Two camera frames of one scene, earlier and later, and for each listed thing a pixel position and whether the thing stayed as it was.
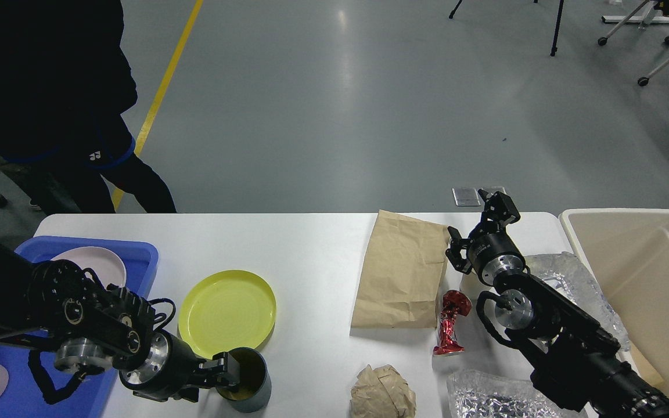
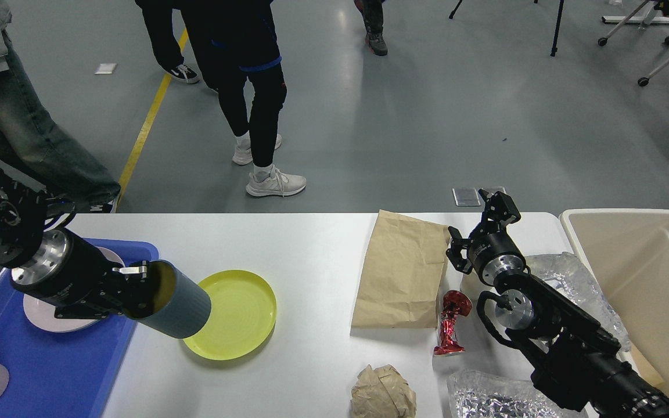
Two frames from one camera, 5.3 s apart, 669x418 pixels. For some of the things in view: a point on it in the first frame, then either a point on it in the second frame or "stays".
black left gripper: [168, 371] -> [72, 276]
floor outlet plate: [468, 196] stays
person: [45, 83] -> [237, 47]
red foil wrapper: [454, 302] stays
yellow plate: [229, 309] stays
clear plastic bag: [563, 270] stays
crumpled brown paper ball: [382, 392] stays
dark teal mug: [255, 386] -> [177, 306]
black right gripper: [491, 251] stays
